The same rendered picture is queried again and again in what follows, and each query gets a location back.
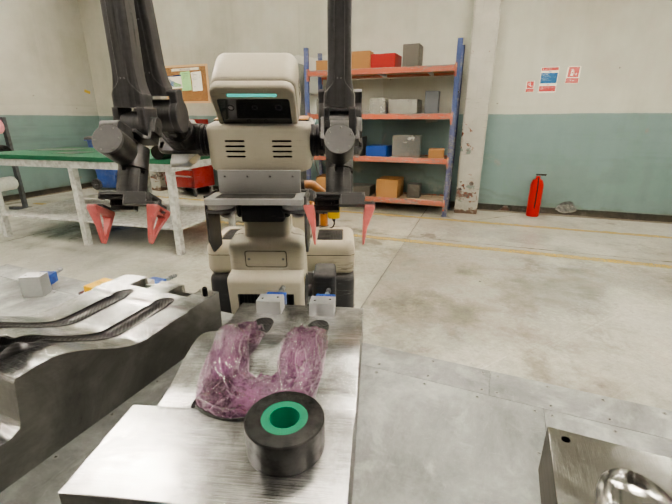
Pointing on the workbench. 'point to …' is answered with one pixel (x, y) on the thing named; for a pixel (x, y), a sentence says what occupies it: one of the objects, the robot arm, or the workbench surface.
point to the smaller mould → (600, 472)
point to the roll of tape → (284, 433)
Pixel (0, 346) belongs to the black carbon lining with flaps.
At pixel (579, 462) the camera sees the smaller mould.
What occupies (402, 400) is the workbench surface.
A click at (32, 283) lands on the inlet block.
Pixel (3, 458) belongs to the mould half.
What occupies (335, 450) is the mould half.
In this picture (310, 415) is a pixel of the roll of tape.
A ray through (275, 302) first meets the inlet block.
